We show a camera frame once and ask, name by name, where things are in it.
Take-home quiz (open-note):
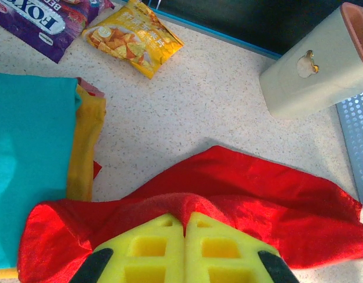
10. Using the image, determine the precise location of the orange folded t-shirt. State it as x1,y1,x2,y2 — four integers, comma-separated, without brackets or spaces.
0,266,18,280

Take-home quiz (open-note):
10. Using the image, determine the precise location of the red t-shirt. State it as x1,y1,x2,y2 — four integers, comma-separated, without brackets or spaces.
16,145,363,283

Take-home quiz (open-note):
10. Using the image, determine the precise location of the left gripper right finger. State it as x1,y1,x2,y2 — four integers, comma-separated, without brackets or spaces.
184,210,300,283

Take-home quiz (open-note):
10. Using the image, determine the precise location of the beige knife holder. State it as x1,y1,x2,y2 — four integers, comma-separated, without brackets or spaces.
259,2,363,119

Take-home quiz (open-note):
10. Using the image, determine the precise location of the teal folded t-shirt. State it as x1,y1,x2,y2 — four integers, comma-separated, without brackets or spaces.
0,72,83,271

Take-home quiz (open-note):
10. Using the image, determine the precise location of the yellow snack bag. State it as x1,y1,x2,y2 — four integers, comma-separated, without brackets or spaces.
81,0,185,80

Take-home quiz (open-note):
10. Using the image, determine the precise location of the pink folded t-shirt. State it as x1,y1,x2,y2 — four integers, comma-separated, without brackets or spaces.
77,77,105,98

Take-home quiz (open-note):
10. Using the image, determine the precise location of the white plastic basket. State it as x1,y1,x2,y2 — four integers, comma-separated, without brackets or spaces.
336,91,363,204

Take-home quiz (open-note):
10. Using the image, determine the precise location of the purple snack bag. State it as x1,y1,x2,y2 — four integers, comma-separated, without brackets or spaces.
0,0,116,64

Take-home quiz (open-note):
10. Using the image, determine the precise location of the yellow folded t-shirt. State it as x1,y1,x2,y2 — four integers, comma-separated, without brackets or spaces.
66,85,107,203

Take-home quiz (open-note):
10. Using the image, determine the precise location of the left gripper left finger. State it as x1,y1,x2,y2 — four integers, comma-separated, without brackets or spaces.
70,212,187,283

